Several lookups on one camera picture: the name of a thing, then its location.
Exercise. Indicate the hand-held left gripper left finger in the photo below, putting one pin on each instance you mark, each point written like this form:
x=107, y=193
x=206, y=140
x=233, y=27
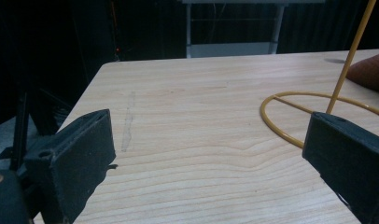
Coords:
x=69, y=155

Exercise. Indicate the brown rounded object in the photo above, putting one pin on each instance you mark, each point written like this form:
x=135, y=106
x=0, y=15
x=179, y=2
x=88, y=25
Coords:
x=369, y=73

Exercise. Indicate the black metal stand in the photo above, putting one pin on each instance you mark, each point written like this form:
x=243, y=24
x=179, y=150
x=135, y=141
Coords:
x=20, y=130

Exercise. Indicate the white metal table frame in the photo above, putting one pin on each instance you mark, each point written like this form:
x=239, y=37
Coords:
x=231, y=46

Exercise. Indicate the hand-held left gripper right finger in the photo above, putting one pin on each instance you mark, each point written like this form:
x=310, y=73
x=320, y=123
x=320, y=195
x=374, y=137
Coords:
x=349, y=155

